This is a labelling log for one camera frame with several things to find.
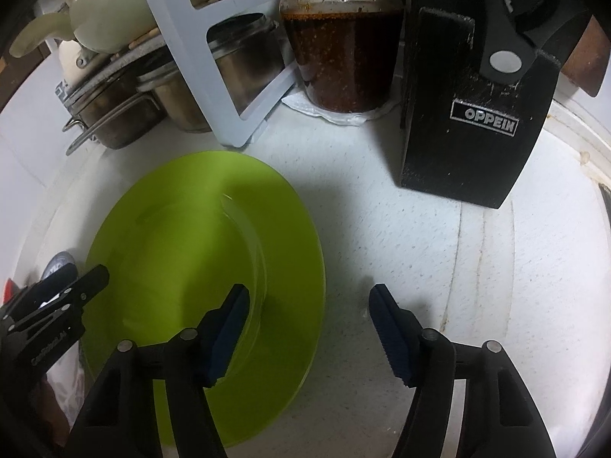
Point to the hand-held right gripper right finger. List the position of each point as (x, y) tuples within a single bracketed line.
[(392, 338)]

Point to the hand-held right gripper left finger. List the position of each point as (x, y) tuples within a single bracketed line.
[(228, 338)]

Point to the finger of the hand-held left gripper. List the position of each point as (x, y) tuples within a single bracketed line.
[(88, 284), (57, 279)]

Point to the green plate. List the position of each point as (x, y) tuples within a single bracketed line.
[(191, 248)]

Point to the black knife block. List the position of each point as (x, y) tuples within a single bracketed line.
[(453, 162)]

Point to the white paper towel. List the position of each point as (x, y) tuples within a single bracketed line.
[(305, 107)]

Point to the cream ladle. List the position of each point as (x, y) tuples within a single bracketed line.
[(38, 33)]

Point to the white dish rack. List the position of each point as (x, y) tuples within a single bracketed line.
[(191, 57)]

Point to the steel canister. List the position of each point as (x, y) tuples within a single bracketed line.
[(243, 62)]

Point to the glass jar of dark sauce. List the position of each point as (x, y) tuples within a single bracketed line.
[(339, 57)]

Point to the brown wooden board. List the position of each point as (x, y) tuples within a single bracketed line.
[(587, 62)]

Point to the black kitchen scissors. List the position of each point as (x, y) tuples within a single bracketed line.
[(491, 9)]

